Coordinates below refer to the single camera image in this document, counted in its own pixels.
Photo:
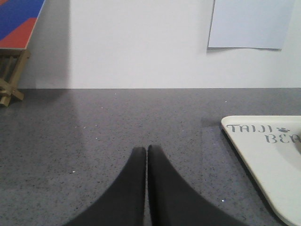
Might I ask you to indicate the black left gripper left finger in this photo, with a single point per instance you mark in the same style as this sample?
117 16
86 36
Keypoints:
122 204

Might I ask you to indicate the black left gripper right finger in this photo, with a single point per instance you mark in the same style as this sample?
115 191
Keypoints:
173 202

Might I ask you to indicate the white bear print tray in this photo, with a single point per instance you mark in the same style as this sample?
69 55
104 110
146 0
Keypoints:
266 144

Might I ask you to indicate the pink round plate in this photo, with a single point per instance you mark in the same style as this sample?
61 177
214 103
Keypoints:
298 145

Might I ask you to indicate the wooden dish rack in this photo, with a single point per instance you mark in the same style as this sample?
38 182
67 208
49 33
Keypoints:
12 63

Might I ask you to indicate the blue and red board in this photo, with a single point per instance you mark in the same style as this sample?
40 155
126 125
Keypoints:
17 21

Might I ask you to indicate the white paper sheet on wall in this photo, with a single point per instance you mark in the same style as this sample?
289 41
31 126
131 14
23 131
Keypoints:
261 24

